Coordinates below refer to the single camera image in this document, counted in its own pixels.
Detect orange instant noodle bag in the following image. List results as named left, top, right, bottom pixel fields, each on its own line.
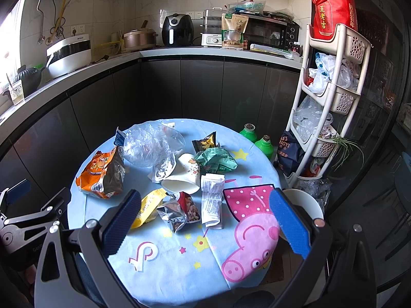
left=75, top=146, right=125, bottom=199

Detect silver foil nut wrapper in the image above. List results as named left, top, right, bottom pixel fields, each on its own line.
left=156, top=191, right=201, bottom=234

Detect white paper cup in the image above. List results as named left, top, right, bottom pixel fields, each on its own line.
left=162, top=153, right=200, bottom=195

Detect white printed paper wrapper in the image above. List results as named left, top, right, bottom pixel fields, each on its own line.
left=201, top=173, right=225, bottom=229

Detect green snack wrapper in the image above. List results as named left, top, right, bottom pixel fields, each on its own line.
left=194, top=147, right=238, bottom=174

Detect white trash bin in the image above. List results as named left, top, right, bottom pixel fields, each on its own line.
left=283, top=188, right=324, bottom=220

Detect navy shopping bag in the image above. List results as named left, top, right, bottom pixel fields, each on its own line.
left=277, top=131, right=304, bottom=177

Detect blue cartoon pig tablecloth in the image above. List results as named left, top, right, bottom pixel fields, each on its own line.
left=67, top=117, right=284, bottom=307

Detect green plastic bottle front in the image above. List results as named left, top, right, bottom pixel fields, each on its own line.
left=255, top=134, right=274, bottom=160

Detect green plastic bottle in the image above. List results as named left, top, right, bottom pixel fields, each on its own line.
left=240, top=123, right=258, bottom=143
left=255, top=134, right=274, bottom=160

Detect clear plastic bag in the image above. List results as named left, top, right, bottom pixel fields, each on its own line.
left=123, top=121, right=185, bottom=168

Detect green spider plant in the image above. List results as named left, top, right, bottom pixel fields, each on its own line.
left=330, top=136, right=365, bottom=170

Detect green plastic bottle rear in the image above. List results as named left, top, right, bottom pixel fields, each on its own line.
left=240, top=123, right=258, bottom=143

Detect clear plastic bags on rack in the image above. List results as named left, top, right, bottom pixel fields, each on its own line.
left=293, top=96, right=333, bottom=142

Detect black yellow snack wrapper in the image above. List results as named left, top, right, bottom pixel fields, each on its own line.
left=192, top=131, right=219, bottom=154

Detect white rice cooker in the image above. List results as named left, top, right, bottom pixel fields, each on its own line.
left=45, top=34, right=92, bottom=79

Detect white plastic bags on rack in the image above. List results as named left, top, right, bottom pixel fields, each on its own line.
left=306, top=52, right=360, bottom=95

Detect white tiered storage rack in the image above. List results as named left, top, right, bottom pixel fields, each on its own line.
left=285, top=24, right=371, bottom=188

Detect copper cooking pot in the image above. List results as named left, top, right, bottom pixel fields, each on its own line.
left=123, top=28, right=157, bottom=52

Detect black toaster oven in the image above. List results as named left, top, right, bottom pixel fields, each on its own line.
left=244, top=15, right=300, bottom=51

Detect black air fryer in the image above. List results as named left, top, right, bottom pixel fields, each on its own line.
left=162, top=13, right=194, bottom=47

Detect steel food steamer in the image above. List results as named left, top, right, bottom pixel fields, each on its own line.
left=201, top=7, right=226, bottom=47

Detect kraft snack pouch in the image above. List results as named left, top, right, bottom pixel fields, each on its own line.
left=221, top=13, right=249, bottom=50

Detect red gift bag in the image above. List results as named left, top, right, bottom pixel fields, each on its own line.
left=312, top=0, right=358, bottom=40

